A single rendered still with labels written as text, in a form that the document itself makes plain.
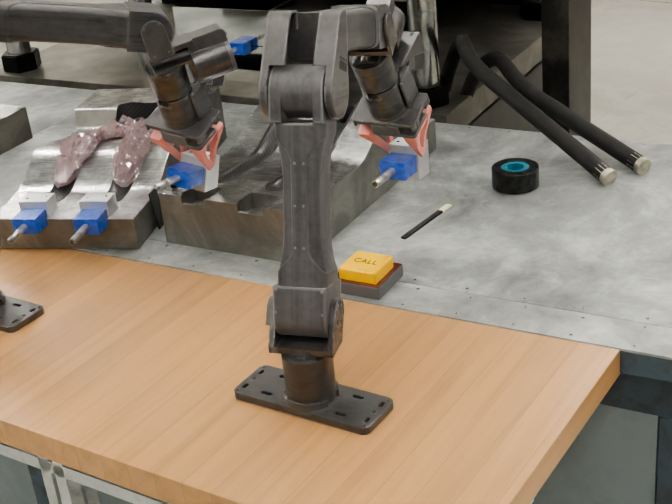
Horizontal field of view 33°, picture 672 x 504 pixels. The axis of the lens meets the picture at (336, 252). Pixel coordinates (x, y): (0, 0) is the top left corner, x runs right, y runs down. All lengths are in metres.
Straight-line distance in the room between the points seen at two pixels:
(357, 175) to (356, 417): 0.60
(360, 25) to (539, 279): 0.46
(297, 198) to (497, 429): 0.36
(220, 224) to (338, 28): 0.57
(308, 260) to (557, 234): 0.57
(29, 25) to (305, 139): 0.48
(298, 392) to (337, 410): 0.05
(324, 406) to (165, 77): 0.55
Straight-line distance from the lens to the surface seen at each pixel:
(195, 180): 1.77
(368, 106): 1.65
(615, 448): 1.65
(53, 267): 1.88
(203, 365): 1.53
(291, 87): 1.31
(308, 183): 1.32
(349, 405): 1.39
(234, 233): 1.79
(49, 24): 1.63
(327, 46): 1.31
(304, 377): 1.37
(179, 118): 1.71
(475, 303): 1.60
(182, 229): 1.85
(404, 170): 1.69
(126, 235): 1.88
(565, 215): 1.85
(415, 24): 2.36
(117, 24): 1.63
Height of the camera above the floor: 1.58
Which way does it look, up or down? 26 degrees down
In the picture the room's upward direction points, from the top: 6 degrees counter-clockwise
